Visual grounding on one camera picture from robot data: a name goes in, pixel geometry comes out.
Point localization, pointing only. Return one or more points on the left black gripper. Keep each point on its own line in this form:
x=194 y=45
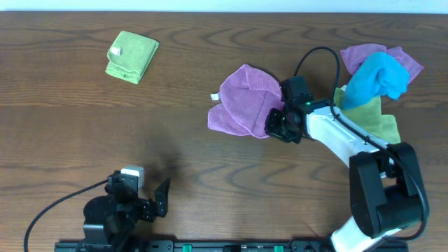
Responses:
x=151 y=208

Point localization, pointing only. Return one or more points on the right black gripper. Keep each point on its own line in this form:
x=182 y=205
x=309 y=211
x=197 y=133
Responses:
x=276 y=124

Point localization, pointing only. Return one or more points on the purple cloth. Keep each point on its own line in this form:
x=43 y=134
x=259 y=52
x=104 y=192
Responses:
x=355 y=55
x=245 y=100

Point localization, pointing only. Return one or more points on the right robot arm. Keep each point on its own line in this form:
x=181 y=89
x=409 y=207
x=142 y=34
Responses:
x=388 y=201

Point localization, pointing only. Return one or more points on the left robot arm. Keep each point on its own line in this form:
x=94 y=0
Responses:
x=110 y=220

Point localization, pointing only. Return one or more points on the crumpled green cloth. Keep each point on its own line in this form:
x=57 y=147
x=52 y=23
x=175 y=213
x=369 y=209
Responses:
x=370 y=118

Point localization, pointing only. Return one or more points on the purple cloth under blue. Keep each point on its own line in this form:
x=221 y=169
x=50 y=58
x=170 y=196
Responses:
x=355 y=55

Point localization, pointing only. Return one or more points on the folded green cloth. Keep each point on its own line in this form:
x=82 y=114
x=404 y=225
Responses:
x=129 y=56

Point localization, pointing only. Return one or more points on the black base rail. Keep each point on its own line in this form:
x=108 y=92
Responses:
x=299 y=245

